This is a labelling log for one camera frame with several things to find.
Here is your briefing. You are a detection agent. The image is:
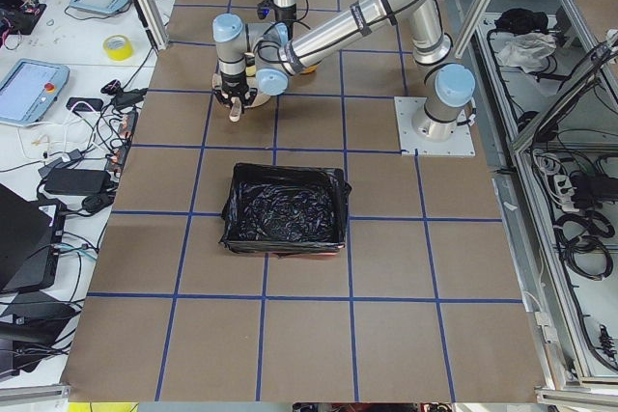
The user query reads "black power adapter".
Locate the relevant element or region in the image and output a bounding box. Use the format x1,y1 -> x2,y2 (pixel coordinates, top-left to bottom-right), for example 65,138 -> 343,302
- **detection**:
44,168 -> 112,196

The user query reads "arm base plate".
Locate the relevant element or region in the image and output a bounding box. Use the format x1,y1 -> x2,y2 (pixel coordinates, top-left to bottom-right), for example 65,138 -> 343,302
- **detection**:
394,96 -> 476,158

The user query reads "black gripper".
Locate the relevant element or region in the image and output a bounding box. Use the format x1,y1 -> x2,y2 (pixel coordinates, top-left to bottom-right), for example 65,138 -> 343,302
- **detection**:
212,72 -> 248,108
257,0 -> 274,20

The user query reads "teach pendant tablet near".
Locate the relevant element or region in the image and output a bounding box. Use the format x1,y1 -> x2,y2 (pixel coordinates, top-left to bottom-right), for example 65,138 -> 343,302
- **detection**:
1,59 -> 70,127

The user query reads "pink bin with black bag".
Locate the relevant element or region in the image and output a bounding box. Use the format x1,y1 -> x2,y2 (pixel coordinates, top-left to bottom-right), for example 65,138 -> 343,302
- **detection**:
219,163 -> 351,257

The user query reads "yellow tape roll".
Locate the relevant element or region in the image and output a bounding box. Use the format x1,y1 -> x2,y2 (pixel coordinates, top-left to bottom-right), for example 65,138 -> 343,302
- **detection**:
102,35 -> 134,61

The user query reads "black laptop computer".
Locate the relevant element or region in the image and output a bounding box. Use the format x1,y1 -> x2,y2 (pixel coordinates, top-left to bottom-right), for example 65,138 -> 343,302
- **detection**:
1,186 -> 67,294

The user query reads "orange potato toy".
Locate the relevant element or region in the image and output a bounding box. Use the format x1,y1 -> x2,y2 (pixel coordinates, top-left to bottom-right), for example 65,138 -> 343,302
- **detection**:
301,62 -> 321,75

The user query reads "white crumpled cloth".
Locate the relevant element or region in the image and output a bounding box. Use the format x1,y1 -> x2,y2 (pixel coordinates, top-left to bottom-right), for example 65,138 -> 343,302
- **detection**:
496,33 -> 556,73

